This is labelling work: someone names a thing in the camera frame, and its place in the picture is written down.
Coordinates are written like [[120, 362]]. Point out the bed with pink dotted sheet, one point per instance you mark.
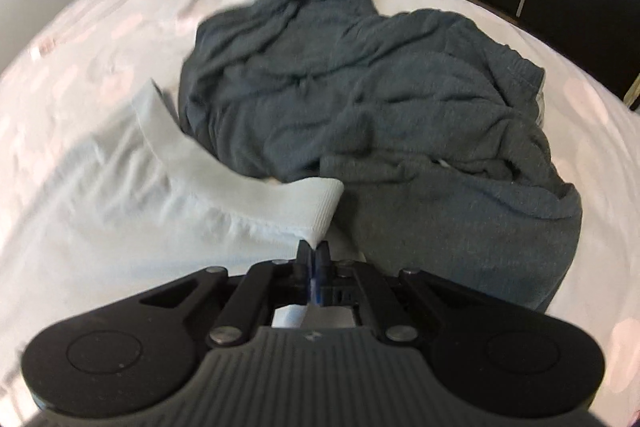
[[75, 32]]

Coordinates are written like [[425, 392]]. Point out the light grey sweatshirt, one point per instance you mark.
[[150, 207]]

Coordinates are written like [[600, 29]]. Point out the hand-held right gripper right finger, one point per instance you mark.
[[323, 264]]

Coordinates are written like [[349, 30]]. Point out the dark grey garment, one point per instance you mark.
[[350, 107]]

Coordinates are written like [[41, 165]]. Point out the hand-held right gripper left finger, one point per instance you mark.
[[304, 264]]

